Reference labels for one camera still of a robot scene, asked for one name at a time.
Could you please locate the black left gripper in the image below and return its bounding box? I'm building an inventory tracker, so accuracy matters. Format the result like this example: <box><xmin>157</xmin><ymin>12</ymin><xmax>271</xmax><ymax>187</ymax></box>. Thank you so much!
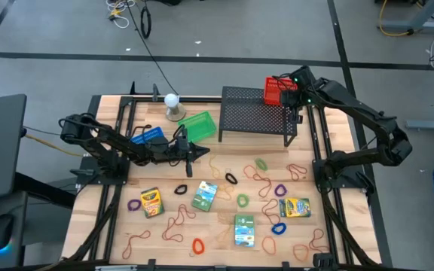
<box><xmin>151</xmin><ymin>134</ymin><xmax>211</xmax><ymax>166</ymax></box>

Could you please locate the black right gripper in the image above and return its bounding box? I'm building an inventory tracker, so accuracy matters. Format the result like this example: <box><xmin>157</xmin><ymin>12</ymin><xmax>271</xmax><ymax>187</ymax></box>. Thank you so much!
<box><xmin>279</xmin><ymin>88</ymin><xmax>318</xmax><ymax>109</ymax></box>

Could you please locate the red plastic mesh basket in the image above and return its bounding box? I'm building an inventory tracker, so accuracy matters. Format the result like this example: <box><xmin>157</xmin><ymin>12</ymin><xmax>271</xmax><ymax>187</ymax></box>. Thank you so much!
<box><xmin>264</xmin><ymin>76</ymin><xmax>300</xmax><ymax>107</ymax></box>

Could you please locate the green plastic mesh basket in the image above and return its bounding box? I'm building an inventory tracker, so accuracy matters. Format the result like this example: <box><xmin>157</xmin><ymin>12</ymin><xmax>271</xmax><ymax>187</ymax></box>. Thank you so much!
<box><xmin>176</xmin><ymin>110</ymin><xmax>218</xmax><ymax>145</ymax></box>

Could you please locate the yellow rubber band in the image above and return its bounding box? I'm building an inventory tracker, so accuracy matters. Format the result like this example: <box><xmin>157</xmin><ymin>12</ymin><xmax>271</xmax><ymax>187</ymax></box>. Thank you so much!
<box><xmin>213</xmin><ymin>211</ymin><xmax>236</xmax><ymax>243</ymax></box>
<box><xmin>207</xmin><ymin>153</ymin><xmax>223</xmax><ymax>181</ymax></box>
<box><xmin>215</xmin><ymin>182</ymin><xmax>236</xmax><ymax>202</ymax></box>

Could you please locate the blue plastic mesh basket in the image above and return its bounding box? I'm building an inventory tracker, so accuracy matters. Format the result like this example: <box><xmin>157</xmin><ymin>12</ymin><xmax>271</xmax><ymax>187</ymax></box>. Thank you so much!
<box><xmin>129</xmin><ymin>126</ymin><xmax>165</xmax><ymax>146</ymax></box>

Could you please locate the yellow crayon box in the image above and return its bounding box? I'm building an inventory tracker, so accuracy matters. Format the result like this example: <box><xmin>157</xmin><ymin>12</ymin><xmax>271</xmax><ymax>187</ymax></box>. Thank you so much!
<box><xmin>139</xmin><ymin>186</ymin><xmax>166</xmax><ymax>220</ymax></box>

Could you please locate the green crayon box landscape print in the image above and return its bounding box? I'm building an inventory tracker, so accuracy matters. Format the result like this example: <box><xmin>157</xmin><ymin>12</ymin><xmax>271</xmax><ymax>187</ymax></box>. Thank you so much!
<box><xmin>234</xmin><ymin>214</ymin><xmax>256</xmax><ymax>248</ymax></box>
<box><xmin>191</xmin><ymin>180</ymin><xmax>219</xmax><ymax>213</ymax></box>

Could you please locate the blue coil hair tie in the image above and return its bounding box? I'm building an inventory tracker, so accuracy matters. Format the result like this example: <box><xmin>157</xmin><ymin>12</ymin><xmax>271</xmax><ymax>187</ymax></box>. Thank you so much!
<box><xmin>270</xmin><ymin>221</ymin><xmax>289</xmax><ymax>236</ymax></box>

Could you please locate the grey desk foot bar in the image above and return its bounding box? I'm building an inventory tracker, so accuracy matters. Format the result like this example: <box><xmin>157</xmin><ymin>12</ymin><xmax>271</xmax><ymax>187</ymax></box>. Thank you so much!
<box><xmin>405</xmin><ymin>119</ymin><xmax>434</xmax><ymax>132</ymax></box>

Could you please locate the grey desk base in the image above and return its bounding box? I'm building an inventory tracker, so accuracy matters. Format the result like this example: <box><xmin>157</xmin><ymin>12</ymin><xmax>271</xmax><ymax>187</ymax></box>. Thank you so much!
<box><xmin>380</xmin><ymin>0</ymin><xmax>434</xmax><ymax>34</ymax></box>

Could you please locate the grey side desk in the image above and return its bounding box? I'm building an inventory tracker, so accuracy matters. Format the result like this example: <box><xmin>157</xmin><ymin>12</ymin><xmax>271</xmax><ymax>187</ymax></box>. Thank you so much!
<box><xmin>0</xmin><ymin>171</ymin><xmax>77</xmax><ymax>271</ymax></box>

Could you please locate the black perforated metal shelf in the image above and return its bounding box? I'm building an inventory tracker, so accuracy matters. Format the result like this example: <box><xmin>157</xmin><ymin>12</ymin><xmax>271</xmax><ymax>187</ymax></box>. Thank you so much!
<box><xmin>218</xmin><ymin>85</ymin><xmax>304</xmax><ymax>148</ymax></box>

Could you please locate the white light bulb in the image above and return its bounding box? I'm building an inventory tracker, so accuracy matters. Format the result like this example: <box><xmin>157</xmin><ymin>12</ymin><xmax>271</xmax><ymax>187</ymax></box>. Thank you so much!
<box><xmin>164</xmin><ymin>93</ymin><xmax>181</xmax><ymax>111</ymax></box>

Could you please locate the yellow green marker box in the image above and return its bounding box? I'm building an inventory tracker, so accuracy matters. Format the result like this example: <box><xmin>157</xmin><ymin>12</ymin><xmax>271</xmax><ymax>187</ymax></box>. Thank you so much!
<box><xmin>277</xmin><ymin>196</ymin><xmax>313</xmax><ymax>219</ymax></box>

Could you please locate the orange rubber band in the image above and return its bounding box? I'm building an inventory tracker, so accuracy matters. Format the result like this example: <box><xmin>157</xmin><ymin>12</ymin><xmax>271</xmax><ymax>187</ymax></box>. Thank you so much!
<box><xmin>292</xmin><ymin>243</ymin><xmax>311</xmax><ymax>263</ymax></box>
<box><xmin>261</xmin><ymin>235</ymin><xmax>278</xmax><ymax>256</ymax></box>

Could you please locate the black computer mouse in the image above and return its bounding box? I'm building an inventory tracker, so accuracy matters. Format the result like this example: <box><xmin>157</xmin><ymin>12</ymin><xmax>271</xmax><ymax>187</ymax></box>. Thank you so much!
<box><xmin>0</xmin><ymin>213</ymin><xmax>16</xmax><ymax>252</ymax></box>

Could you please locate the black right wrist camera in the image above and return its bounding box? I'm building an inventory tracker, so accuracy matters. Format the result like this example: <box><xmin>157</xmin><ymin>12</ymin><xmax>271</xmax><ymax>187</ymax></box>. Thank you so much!
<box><xmin>287</xmin><ymin>106</ymin><xmax>304</xmax><ymax>126</ymax></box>

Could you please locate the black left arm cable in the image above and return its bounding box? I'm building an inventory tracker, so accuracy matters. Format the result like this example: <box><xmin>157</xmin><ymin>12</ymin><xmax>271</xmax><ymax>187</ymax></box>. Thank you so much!
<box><xmin>129</xmin><ymin>123</ymin><xmax>188</xmax><ymax>146</ymax></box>

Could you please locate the orange coil hair tie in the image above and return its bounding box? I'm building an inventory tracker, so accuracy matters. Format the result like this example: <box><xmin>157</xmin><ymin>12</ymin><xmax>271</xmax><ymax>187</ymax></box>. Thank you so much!
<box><xmin>191</xmin><ymin>237</ymin><xmax>206</xmax><ymax>256</ymax></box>

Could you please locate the black lamp floor cable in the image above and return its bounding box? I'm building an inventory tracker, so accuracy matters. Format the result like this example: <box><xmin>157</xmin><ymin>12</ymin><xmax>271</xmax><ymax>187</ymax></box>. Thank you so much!
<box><xmin>125</xmin><ymin>0</ymin><xmax>181</xmax><ymax>97</ymax></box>

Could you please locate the yellow floor cable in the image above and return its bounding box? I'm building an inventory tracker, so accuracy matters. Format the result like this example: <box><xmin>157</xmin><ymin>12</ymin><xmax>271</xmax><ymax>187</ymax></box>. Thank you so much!
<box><xmin>377</xmin><ymin>0</ymin><xmax>416</xmax><ymax>38</ymax></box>

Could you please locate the coiled black floor cable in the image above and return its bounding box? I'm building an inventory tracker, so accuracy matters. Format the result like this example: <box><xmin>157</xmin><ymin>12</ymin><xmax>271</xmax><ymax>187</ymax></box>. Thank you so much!
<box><xmin>139</xmin><ymin>0</ymin><xmax>154</xmax><ymax>40</ymax></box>

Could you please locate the silver metal bracket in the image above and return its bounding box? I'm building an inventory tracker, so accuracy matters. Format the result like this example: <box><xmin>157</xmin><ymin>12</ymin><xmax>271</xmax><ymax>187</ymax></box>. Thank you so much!
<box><xmin>93</xmin><ymin>264</ymin><xmax>139</xmax><ymax>271</ymax></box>

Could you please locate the white floor cable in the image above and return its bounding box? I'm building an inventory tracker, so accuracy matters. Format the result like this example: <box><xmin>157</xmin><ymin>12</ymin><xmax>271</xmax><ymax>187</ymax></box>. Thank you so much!
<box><xmin>105</xmin><ymin>0</ymin><xmax>139</xmax><ymax>30</ymax></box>

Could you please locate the yellow arm supply cable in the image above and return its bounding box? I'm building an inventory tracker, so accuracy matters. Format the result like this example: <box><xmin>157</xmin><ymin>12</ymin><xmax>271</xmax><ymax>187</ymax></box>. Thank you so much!
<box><xmin>23</xmin><ymin>131</ymin><xmax>86</xmax><ymax>159</ymax></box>

